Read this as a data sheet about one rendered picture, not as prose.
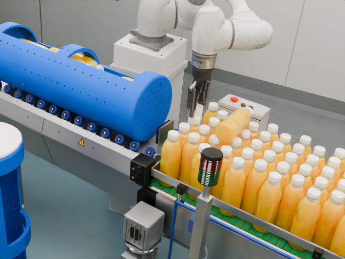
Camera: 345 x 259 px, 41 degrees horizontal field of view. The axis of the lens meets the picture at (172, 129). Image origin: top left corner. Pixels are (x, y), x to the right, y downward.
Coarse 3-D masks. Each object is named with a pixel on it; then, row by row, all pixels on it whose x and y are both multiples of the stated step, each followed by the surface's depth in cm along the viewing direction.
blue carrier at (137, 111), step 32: (0, 32) 210; (32, 32) 226; (0, 64) 207; (32, 64) 198; (64, 64) 191; (64, 96) 192; (96, 96) 182; (128, 96) 176; (160, 96) 187; (128, 128) 179
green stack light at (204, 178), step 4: (200, 168) 133; (200, 172) 133; (204, 172) 132; (216, 172) 132; (220, 172) 134; (200, 176) 134; (204, 176) 133; (208, 176) 132; (212, 176) 132; (216, 176) 133; (200, 180) 134; (204, 180) 133; (208, 180) 133; (212, 180) 133; (216, 180) 134; (204, 184) 134; (208, 184) 134; (212, 184) 134; (216, 184) 135
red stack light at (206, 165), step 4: (200, 160) 133; (204, 160) 130; (208, 160) 130; (220, 160) 131; (200, 164) 133; (204, 164) 131; (208, 164) 130; (212, 164) 130; (216, 164) 130; (220, 164) 132; (204, 168) 132; (208, 168) 131; (212, 168) 131; (216, 168) 131; (220, 168) 133; (208, 172) 132; (212, 172) 131
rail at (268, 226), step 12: (168, 180) 168; (192, 192) 163; (216, 204) 159; (228, 204) 157; (240, 216) 155; (252, 216) 153; (264, 228) 152; (276, 228) 149; (300, 240) 146; (324, 252) 142
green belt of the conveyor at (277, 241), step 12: (156, 180) 178; (168, 192) 172; (192, 204) 167; (216, 216) 163; (240, 228) 159; (252, 228) 159; (264, 240) 155; (276, 240) 155; (300, 252) 151; (312, 252) 152
